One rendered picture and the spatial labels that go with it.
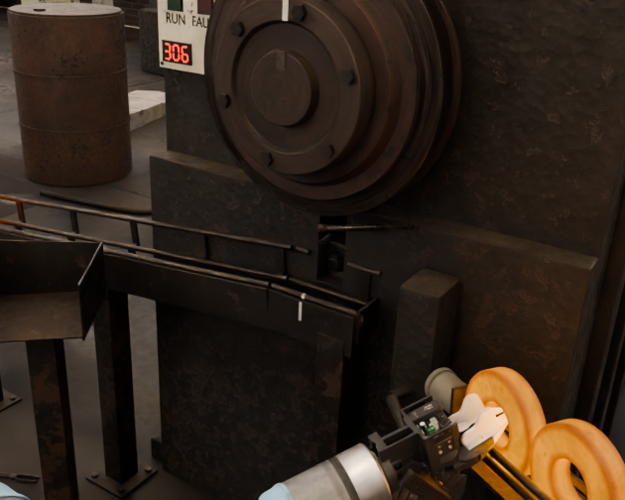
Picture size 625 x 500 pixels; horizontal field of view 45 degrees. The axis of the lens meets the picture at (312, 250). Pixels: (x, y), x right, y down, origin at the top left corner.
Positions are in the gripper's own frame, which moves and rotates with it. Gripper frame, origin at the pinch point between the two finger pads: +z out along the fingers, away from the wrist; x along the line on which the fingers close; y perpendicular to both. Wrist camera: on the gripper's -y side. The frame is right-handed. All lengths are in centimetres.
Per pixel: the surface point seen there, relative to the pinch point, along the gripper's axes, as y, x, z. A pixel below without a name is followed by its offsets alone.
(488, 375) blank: 5.8, 3.1, 0.6
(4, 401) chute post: -45, 135, -89
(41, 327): 8, 68, -60
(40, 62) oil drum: 6, 332, -40
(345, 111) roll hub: 41, 30, -1
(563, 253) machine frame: 8.2, 17.7, 25.8
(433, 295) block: 7.5, 23.5, 3.7
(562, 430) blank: 7.5, -12.8, 1.1
